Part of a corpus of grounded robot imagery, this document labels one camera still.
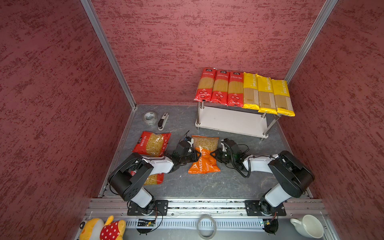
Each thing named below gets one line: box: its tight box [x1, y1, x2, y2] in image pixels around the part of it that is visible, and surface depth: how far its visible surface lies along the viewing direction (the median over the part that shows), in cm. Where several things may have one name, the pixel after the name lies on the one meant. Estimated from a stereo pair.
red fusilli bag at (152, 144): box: [132, 131, 172, 157], surface depth 96 cm
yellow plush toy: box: [79, 215, 126, 240], surface depth 65 cm
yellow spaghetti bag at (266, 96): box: [257, 75, 278, 115], surface depth 78 cm
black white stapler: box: [158, 112, 169, 131], surface depth 108 cm
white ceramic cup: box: [290, 214, 324, 239], surface depth 65 cm
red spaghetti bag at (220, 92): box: [210, 70, 230, 106], surface depth 80 cm
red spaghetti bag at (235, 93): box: [227, 71, 244, 107], surface depth 80 cm
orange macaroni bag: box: [188, 135, 221, 174], surface depth 89 cm
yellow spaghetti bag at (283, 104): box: [271, 79, 296, 117], surface depth 76 cm
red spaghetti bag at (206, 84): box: [193, 67, 217, 102], surface depth 82 cm
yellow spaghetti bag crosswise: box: [242, 72, 260, 110], surface depth 79 cm
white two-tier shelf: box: [195, 102, 282, 139], surface depth 106 cm
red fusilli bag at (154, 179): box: [144, 173, 165, 186], surface depth 82 cm
